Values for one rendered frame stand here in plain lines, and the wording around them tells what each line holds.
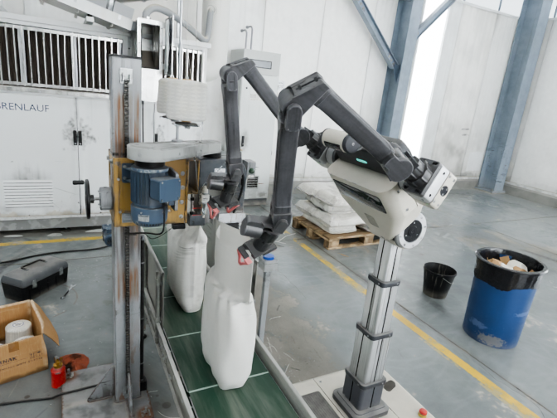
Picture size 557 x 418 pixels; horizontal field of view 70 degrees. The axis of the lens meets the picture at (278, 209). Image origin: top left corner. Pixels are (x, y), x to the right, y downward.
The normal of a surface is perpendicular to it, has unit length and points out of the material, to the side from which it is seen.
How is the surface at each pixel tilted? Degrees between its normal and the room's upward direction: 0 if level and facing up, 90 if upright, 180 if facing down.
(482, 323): 93
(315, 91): 113
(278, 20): 90
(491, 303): 93
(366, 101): 90
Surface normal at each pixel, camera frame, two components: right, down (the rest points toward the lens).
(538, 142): -0.89, 0.04
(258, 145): 0.45, 0.29
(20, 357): 0.66, 0.27
